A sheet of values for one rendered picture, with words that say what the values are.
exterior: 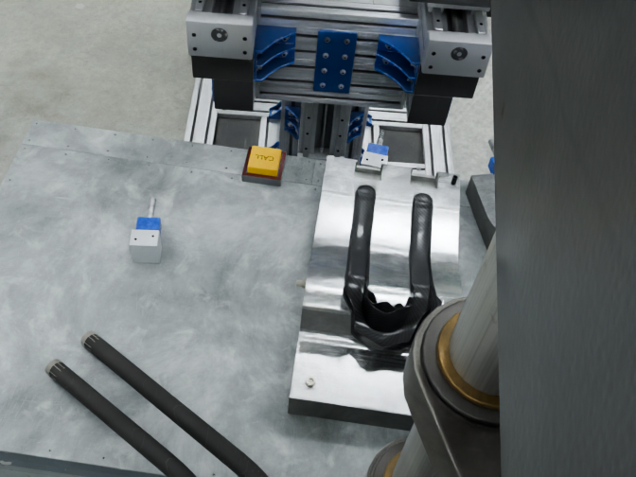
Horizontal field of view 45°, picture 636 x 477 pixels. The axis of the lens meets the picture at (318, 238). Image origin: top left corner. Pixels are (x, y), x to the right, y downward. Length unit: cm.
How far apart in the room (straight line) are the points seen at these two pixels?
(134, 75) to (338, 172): 166
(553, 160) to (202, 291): 125
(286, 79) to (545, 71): 169
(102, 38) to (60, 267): 184
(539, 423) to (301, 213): 136
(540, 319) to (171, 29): 307
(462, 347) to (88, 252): 108
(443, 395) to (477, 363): 3
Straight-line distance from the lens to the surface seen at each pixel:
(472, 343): 47
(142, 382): 125
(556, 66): 19
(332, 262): 131
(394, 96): 189
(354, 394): 125
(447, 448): 49
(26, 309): 143
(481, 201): 153
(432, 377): 50
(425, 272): 134
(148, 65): 305
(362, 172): 151
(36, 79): 307
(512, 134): 22
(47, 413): 133
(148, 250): 142
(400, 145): 250
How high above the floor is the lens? 198
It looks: 53 degrees down
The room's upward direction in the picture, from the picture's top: 7 degrees clockwise
